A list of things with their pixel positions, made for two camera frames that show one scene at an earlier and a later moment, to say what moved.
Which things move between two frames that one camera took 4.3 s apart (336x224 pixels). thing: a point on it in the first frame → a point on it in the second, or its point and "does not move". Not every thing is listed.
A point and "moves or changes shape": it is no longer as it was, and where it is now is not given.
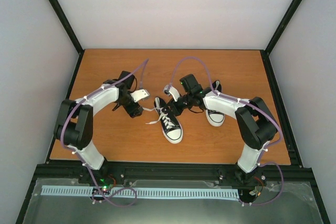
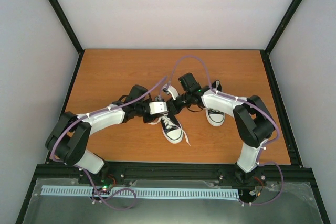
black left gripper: [133, 112] → [148, 120]
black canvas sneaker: [214, 118] does not move
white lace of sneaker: [168, 123] moves or changes shape
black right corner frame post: [265, 53] does not move
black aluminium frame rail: [290, 172] does not move
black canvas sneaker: [170, 121] does not move
